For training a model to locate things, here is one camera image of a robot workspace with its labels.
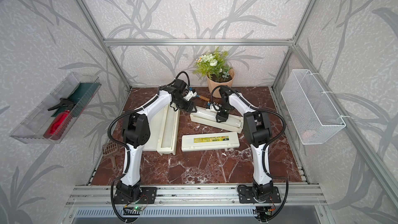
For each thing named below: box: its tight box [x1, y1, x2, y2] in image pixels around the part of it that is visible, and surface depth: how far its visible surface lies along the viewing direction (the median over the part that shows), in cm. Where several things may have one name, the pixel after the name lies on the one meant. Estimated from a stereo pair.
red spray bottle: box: [43, 109, 73, 140], surface depth 60 cm
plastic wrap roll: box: [190, 106, 244, 128], surface depth 96 cm
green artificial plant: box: [192, 47, 233, 82], surface depth 98 cm
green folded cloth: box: [51, 82, 102, 117], surface depth 69 cm
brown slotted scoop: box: [102, 140, 120, 173], surface depth 88 cm
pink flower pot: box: [206, 68, 236, 98], surface depth 107 cm
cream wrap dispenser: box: [189, 105, 245, 134], surface depth 96 cm
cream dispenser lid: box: [181, 131, 240, 152], surface depth 91 cm
